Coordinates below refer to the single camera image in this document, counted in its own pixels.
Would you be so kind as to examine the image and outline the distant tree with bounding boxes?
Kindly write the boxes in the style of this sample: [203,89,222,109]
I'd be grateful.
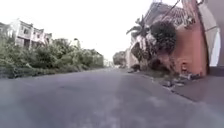
[112,50,127,67]

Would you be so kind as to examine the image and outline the grey asphalt road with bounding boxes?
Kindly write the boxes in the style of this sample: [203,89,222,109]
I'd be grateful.
[0,67,224,128]

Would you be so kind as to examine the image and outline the palm tree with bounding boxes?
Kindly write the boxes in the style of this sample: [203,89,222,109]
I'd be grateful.
[125,14,152,63]

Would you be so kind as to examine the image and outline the rubble strip beside road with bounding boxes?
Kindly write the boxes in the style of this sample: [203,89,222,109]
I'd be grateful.
[127,68,203,93]

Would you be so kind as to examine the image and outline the dark leafy tree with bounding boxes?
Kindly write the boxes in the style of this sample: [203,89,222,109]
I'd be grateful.
[148,20,178,71]

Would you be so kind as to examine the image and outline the green roadside bushes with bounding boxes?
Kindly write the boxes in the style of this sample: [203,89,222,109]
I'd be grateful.
[0,34,105,80]

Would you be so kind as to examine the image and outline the building with tiled roof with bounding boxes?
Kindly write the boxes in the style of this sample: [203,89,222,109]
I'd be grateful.
[125,1,188,69]

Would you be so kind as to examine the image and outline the white multi-storey building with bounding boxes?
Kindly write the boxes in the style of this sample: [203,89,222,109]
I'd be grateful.
[0,18,53,50]

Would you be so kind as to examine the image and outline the white arched gate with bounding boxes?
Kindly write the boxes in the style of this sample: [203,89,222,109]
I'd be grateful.
[198,2,222,68]

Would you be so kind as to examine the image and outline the red orange wall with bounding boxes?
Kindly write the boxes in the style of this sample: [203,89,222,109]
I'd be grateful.
[159,0,209,78]

